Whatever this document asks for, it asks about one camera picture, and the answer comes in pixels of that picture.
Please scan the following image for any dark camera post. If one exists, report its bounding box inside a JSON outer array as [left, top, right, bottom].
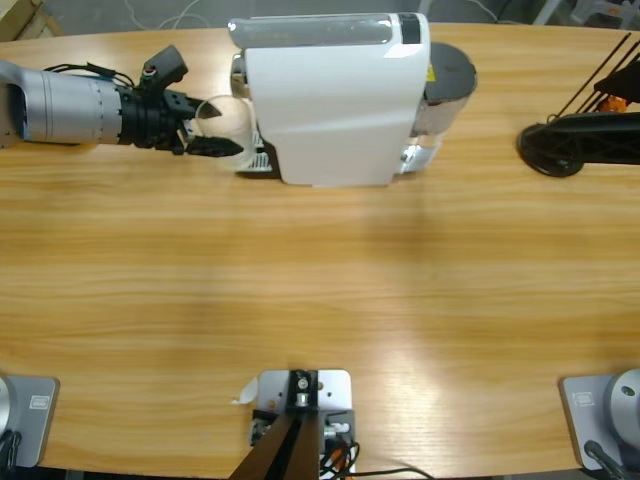
[[230, 369, 321, 480]]

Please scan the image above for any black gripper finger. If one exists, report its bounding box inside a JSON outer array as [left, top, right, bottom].
[[519, 110, 640, 167], [593, 67, 640, 106]]

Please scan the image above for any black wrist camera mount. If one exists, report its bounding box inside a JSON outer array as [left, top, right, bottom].
[[142, 44, 189, 91]]

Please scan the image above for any arm wire bundle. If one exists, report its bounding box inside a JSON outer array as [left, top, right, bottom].
[[42, 62, 144, 91]]

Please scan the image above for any black base cable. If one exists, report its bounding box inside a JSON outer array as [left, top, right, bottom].
[[0, 429, 24, 471], [583, 439, 629, 480]]

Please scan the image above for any black cable from block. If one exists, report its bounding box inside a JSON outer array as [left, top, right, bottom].
[[349, 467, 436, 480]]

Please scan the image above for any clear drinking glass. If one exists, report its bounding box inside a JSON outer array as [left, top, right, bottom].
[[194, 95, 261, 174]]

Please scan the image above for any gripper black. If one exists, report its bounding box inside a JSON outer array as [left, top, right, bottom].
[[117, 84, 246, 159]]

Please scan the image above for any white metal frame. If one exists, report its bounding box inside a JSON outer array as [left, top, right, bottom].
[[529, 0, 576, 26]]

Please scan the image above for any orange and black cable bundle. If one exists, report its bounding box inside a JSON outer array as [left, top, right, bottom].
[[319, 439, 361, 479]]

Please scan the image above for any black rod capsule holder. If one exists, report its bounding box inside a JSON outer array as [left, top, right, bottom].
[[517, 32, 639, 178]]

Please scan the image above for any white tape tag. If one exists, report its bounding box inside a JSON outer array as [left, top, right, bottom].
[[229, 377, 260, 406]]

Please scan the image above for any white mounting block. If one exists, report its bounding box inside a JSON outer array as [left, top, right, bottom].
[[255, 368, 357, 476]]

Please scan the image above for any thin white looped cable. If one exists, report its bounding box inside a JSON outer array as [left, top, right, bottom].
[[122, 0, 214, 32]]

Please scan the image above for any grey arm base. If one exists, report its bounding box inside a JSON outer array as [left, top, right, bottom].
[[558, 368, 640, 471], [0, 375, 60, 469]]

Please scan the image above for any white capsule coffee machine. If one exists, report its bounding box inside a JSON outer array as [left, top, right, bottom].
[[227, 12, 432, 189]]

